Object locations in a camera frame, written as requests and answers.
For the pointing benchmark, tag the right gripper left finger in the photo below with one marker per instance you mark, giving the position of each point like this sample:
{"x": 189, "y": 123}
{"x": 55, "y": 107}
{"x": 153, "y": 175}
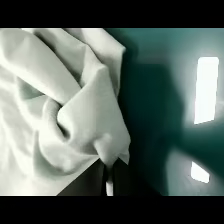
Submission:
{"x": 87, "y": 184}

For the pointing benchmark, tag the white shirt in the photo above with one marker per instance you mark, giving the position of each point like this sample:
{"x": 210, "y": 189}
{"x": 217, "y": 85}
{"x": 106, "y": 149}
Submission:
{"x": 50, "y": 100}

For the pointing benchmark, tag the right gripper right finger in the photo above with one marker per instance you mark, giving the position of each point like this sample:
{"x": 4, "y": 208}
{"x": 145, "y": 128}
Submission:
{"x": 128, "y": 181}

